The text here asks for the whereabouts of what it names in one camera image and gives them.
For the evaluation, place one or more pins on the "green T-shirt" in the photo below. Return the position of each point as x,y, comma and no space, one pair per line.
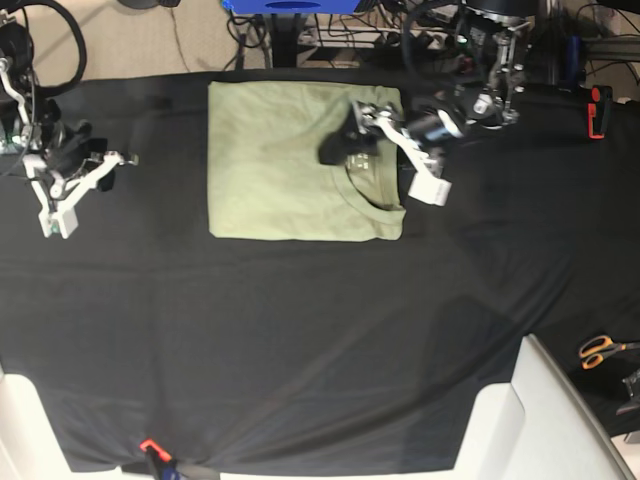
300,165

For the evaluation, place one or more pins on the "red clamp right edge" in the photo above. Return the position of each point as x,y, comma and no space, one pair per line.
599,111

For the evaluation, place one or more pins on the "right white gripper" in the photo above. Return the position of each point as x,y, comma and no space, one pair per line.
62,165

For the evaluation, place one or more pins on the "white plastic bin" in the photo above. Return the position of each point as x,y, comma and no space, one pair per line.
536,426

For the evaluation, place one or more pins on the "red clamp edge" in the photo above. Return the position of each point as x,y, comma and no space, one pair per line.
149,446
599,111

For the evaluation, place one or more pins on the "orange handled scissors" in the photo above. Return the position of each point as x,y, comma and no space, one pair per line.
595,351

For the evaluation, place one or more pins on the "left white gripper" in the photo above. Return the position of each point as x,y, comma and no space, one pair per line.
367,122

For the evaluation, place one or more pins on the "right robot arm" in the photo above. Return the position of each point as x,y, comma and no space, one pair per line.
25,103

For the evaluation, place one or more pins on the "blue plastic box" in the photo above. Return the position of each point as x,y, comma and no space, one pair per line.
252,7

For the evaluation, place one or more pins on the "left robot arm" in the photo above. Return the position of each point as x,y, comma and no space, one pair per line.
489,43

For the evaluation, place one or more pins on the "red clamp front edge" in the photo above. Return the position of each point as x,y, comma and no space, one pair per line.
149,446

